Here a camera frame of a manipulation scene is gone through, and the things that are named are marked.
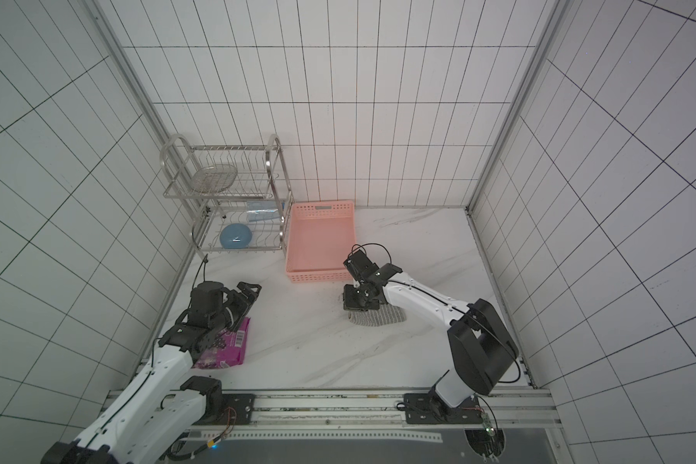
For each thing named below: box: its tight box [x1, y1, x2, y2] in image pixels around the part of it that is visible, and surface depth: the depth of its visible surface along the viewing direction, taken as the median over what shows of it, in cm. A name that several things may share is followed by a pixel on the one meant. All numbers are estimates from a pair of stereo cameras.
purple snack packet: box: [192, 317, 251, 370], surface depth 80 cm
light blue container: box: [245, 201, 282, 223], surface depth 112 cm
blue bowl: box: [219, 223, 253, 250], surface depth 105 cm
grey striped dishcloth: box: [348, 303, 407, 327], surface depth 89 cm
